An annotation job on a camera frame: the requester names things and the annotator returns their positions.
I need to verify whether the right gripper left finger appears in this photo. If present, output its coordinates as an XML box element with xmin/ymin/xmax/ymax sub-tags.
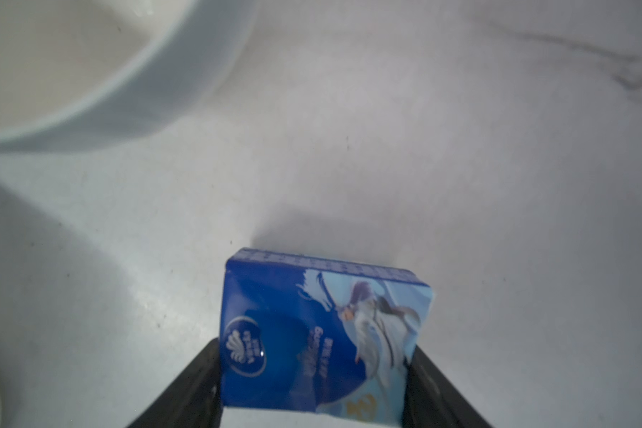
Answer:
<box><xmin>128</xmin><ymin>338</ymin><xmax>222</xmax><ymax>428</ymax></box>

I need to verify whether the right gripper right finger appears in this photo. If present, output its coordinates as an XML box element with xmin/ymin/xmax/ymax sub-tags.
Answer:
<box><xmin>403</xmin><ymin>347</ymin><xmax>491</xmax><ymax>428</ymax></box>

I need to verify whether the white storage box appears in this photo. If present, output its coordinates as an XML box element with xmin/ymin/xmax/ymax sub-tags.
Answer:
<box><xmin>0</xmin><ymin>1</ymin><xmax>257</xmax><ymax>153</ymax></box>

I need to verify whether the blue white tissue pack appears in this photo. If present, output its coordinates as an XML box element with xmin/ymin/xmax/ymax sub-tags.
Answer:
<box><xmin>219</xmin><ymin>248</ymin><xmax>434</xmax><ymax>426</ymax></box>

